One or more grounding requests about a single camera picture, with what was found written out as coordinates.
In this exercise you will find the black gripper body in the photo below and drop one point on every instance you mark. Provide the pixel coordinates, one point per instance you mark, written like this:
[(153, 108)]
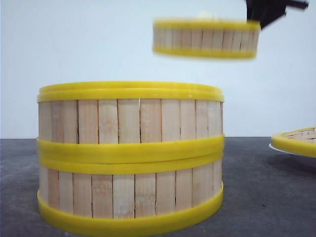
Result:
[(267, 11)]

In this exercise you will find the bamboo steamer basket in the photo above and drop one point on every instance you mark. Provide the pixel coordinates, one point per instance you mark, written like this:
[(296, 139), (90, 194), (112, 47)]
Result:
[(206, 37)]

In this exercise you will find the woven bamboo steamer lid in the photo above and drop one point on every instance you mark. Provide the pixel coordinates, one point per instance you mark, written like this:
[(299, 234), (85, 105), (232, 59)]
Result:
[(301, 142)]

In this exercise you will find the bamboo steamer basket lifted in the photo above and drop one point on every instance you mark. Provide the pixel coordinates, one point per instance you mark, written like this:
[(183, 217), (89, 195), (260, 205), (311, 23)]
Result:
[(118, 126)]

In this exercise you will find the white steamed bun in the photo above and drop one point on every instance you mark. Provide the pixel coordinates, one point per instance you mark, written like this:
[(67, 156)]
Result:
[(204, 14)]

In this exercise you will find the white plate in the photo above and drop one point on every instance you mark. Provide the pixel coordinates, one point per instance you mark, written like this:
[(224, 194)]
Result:
[(308, 162)]

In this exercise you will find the bamboo steamer basket base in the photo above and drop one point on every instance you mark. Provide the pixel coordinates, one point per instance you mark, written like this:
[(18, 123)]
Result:
[(130, 205)]

